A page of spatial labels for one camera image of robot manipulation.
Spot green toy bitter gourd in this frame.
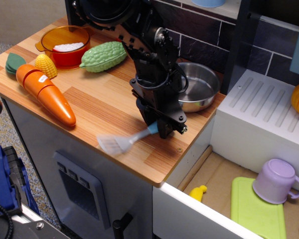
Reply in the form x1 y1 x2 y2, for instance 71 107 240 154
79 41 127 73

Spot yellow toy piece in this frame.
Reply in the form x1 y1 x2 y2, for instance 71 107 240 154
189 185 207 202

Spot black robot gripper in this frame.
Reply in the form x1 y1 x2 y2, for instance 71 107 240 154
130 72 188 138

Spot grey metal base plate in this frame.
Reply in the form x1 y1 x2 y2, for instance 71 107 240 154
0 194 68 239

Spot black coiled cable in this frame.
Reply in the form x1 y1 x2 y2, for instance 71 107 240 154
0 201 13 239

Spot orange toy carrot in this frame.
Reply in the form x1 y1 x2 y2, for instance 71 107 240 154
16 64 76 127

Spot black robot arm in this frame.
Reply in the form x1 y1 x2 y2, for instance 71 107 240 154
69 0 189 138

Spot stainless steel pan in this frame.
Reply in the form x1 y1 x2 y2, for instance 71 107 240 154
179 62 221 113

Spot yellow toy corn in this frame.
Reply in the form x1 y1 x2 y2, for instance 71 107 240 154
34 54 58 79

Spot grey spatula blue handle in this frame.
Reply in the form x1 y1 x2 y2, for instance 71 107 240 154
97 121 158 155

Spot blue black clamp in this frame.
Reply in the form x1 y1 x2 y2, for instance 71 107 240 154
0 146 40 215

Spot light blue bowl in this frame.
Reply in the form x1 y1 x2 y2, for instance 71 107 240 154
192 0 225 8

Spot purple plastic cup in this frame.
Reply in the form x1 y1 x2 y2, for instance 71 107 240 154
252 159 299 204

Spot green toy leaves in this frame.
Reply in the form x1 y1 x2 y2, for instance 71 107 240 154
5 53 26 75

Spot grey toy oven door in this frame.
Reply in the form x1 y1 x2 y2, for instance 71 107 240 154
53 151 110 230

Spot lime green cutting board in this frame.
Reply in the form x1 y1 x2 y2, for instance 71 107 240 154
230 177 287 239

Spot red white toy slice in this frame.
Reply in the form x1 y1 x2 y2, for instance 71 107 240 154
52 42 84 67

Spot black oven door handle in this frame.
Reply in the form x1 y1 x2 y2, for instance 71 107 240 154
112 213 133 239

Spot white dish drainer block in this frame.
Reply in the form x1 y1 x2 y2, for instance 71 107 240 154
210 70 299 177

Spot orange transparent pot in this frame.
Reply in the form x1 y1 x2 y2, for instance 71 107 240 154
35 25 94 69

